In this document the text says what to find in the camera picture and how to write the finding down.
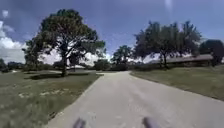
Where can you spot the dark bush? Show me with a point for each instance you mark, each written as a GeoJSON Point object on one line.
{"type": "Point", "coordinates": [101, 64]}
{"type": "Point", "coordinates": [118, 67]}

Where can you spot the pale concrete path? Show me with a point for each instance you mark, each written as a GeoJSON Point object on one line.
{"type": "Point", "coordinates": [123, 100]}

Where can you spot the tall dark tree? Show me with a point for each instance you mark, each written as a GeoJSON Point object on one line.
{"type": "Point", "coordinates": [156, 40]}
{"type": "Point", "coordinates": [188, 38]}

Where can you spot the big spreading tree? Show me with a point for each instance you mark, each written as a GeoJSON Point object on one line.
{"type": "Point", "coordinates": [65, 33]}

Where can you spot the robot's own part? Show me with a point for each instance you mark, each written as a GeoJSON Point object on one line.
{"type": "Point", "coordinates": [79, 123]}
{"type": "Point", "coordinates": [150, 122]}

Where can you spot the green grass field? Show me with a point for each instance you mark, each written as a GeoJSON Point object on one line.
{"type": "Point", "coordinates": [30, 95]}
{"type": "Point", "coordinates": [186, 80]}

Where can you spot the long low building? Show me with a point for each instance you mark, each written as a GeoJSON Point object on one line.
{"type": "Point", "coordinates": [190, 60]}

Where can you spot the broad dark tree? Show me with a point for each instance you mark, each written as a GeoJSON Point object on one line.
{"type": "Point", "coordinates": [213, 49]}

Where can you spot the distant tree line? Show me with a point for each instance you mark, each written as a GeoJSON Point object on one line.
{"type": "Point", "coordinates": [10, 65]}

